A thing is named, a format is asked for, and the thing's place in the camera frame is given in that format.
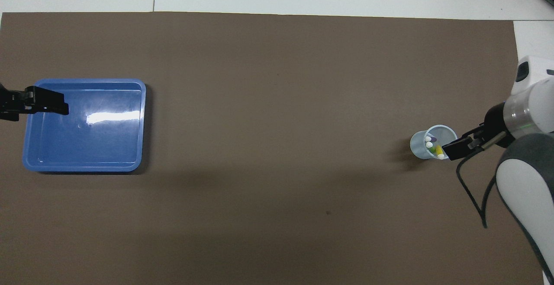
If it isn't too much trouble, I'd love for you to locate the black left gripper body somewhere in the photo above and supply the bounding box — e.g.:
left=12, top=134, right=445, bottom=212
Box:
left=0, top=83, right=29, bottom=122

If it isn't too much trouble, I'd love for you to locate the brown table mat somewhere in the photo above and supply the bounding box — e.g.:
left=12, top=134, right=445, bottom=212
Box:
left=0, top=12, right=545, bottom=285

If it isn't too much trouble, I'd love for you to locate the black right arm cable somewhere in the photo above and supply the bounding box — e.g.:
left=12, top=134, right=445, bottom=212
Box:
left=456, top=131, right=508, bottom=229

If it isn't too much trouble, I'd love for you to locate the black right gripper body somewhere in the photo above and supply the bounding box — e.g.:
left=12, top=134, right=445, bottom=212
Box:
left=480, top=102, right=516, bottom=148

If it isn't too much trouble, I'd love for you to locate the translucent plastic cup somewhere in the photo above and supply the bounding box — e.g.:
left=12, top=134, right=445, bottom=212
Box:
left=410, top=125, right=459, bottom=160

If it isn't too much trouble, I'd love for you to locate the blue plastic tray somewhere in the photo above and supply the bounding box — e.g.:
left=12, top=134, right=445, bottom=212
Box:
left=23, top=78, right=147, bottom=173

